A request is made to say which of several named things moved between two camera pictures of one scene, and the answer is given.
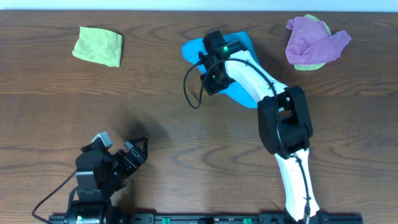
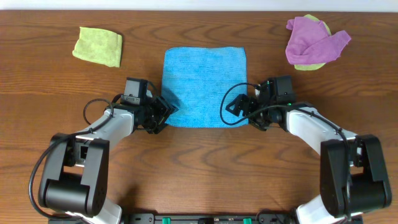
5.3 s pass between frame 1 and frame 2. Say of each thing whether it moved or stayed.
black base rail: stayed
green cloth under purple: stayed
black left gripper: moved
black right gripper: moved
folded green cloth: stayed
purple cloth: stayed
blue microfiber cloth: moved
